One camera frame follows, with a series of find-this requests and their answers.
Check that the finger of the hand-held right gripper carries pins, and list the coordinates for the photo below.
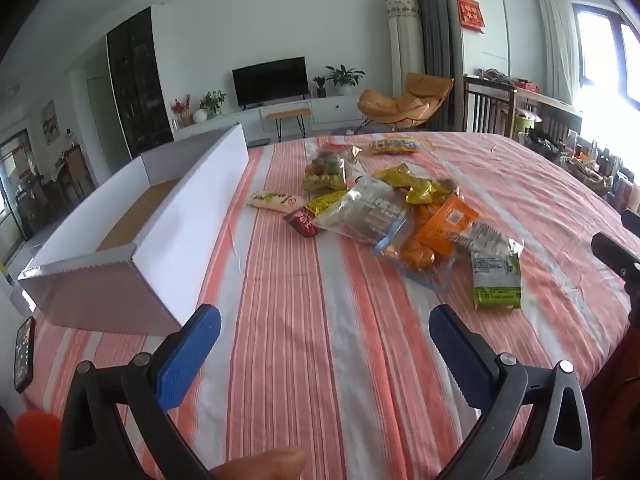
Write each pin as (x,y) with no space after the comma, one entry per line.
(612,252)
(632,221)

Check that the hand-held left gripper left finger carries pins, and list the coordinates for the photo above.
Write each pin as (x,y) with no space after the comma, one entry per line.
(187,355)

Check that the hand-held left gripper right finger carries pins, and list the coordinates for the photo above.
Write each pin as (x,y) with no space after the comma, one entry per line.
(460,355)

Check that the white cardboard box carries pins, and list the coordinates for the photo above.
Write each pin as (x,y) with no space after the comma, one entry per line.
(200,240)

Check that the clear hawthorn strip bag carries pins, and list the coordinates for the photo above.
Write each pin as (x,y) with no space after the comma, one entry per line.
(360,210)

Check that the white green rice cracker packet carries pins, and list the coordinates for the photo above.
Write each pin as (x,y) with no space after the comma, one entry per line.
(275,200)

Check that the long yellow snack packet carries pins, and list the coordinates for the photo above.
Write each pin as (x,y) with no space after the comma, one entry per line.
(400,177)

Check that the person's left hand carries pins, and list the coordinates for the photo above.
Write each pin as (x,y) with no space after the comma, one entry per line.
(260,465)

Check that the row of bottles and clutter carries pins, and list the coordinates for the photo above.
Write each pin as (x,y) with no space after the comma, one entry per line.
(590,165)

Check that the green white snack packet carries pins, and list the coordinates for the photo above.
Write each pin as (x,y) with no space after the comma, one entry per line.
(495,280)

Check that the clear bag with orange label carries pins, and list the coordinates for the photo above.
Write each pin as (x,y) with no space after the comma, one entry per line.
(445,225)

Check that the cluttered wooden desk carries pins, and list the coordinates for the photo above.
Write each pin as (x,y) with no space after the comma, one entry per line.
(555,110)

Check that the orange striped bedsheet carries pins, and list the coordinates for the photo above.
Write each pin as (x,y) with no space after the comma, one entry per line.
(325,320)

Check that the black smartphone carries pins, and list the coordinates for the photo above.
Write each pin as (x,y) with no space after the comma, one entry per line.
(24,355)

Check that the orange round object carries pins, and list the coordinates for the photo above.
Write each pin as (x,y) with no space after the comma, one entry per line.
(40,432)

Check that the window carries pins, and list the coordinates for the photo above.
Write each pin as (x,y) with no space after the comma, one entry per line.
(605,50)

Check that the red yellow snack packet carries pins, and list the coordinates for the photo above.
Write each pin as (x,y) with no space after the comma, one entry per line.
(300,221)

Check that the white curtain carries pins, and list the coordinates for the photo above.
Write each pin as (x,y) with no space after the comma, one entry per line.
(555,40)

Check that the yellow nut packet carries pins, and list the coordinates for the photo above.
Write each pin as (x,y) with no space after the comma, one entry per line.
(395,146)

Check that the gold foil snack packet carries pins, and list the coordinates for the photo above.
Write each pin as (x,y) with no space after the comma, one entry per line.
(357,154)

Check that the clear gold longan bag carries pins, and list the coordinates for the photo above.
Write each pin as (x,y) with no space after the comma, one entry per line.
(325,170)

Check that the red flowers in vase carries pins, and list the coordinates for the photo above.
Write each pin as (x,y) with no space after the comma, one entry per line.
(182,110)

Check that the green plant in round pot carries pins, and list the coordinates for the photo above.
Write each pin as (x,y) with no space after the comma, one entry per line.
(210,105)

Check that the white door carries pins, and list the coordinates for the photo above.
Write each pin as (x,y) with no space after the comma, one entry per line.
(100,115)

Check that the orange lounge chair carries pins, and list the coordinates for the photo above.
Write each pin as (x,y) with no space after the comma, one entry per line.
(400,105)

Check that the wooden bench with metal legs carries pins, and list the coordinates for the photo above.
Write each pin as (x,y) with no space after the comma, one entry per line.
(287,112)

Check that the dark display cabinet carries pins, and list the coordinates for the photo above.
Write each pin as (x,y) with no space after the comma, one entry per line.
(137,90)

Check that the white television cabinet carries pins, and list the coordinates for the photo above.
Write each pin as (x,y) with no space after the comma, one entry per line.
(332,110)

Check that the grey curtain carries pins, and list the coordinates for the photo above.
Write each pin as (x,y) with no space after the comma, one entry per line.
(435,20)

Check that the black television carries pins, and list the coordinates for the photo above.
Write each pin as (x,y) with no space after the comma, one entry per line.
(270,80)

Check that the covered standing air conditioner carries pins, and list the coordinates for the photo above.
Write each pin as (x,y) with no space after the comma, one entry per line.
(405,45)

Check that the small plant in dark pot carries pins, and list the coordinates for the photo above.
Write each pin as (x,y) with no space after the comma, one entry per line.
(320,87)

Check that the large leafy potted plant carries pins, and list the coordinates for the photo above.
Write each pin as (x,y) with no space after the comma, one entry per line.
(345,77)

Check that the red wall hanging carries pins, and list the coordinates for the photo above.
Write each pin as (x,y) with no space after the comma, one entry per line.
(471,12)

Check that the framed wall picture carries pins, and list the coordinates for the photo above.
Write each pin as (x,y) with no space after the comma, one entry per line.
(48,117)

